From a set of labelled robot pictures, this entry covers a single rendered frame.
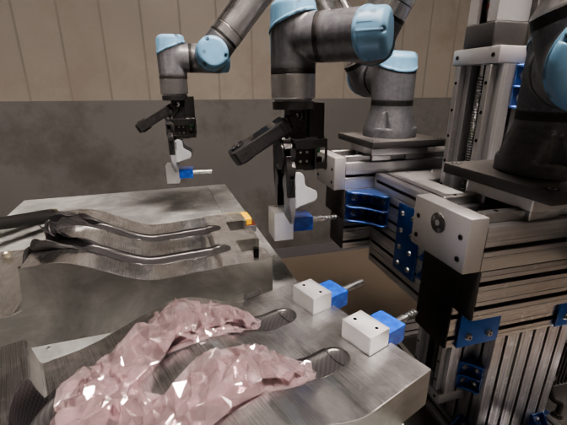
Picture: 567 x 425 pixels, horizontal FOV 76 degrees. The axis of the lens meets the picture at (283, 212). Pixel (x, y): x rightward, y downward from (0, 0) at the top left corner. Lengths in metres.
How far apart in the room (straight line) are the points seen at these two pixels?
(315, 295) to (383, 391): 0.17
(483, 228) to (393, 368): 0.25
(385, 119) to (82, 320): 0.85
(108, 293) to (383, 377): 0.42
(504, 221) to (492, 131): 0.31
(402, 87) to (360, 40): 0.50
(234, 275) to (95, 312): 0.22
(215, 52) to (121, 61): 1.44
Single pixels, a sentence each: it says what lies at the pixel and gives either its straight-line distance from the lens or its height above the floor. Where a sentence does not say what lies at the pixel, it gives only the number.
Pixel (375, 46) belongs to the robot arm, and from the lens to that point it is 0.59.
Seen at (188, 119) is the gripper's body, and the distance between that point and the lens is 1.09.
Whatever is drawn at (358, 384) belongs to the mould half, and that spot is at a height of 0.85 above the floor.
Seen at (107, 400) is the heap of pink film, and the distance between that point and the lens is 0.41.
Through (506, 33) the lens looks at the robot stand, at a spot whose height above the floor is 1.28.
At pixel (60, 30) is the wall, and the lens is 2.40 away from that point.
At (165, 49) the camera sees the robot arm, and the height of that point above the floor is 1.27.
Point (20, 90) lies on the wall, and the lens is 2.45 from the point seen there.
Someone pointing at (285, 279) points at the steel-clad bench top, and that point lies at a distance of 0.76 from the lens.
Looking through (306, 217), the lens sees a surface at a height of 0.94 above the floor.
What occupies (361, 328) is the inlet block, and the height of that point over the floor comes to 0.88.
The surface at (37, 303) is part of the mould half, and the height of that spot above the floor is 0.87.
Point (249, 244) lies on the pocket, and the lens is 0.73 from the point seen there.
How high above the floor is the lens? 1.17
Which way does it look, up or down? 19 degrees down
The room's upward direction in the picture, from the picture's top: straight up
